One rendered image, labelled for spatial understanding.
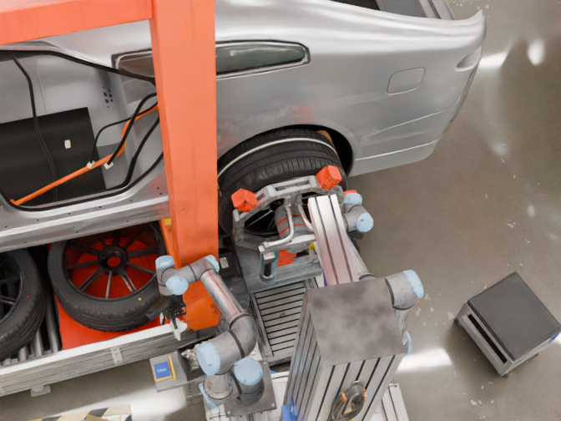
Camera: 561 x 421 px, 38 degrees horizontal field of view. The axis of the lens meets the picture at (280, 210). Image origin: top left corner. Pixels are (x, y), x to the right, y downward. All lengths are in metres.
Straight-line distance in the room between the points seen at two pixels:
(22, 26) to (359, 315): 1.23
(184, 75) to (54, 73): 2.06
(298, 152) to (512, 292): 1.50
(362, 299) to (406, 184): 2.76
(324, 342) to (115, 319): 1.95
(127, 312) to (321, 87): 1.49
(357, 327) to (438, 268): 2.52
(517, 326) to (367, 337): 2.16
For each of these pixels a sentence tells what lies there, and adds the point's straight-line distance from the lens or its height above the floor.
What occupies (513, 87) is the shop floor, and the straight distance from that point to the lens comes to 5.85.
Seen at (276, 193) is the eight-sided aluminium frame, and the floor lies 1.12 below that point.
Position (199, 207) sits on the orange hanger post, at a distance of 3.00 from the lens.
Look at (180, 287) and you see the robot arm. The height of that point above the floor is 1.34.
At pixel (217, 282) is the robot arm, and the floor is 1.38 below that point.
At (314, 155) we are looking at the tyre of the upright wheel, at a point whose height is 1.15.
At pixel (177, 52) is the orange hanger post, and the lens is 2.31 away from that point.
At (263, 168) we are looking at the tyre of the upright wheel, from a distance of 3.70.
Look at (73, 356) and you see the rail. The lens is 4.17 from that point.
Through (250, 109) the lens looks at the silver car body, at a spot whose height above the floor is 1.48.
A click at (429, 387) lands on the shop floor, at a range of 4.59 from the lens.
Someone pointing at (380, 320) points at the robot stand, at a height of 2.03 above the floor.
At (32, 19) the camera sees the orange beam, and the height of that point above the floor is 2.69.
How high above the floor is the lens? 4.22
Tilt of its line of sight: 59 degrees down
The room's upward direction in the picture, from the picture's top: 7 degrees clockwise
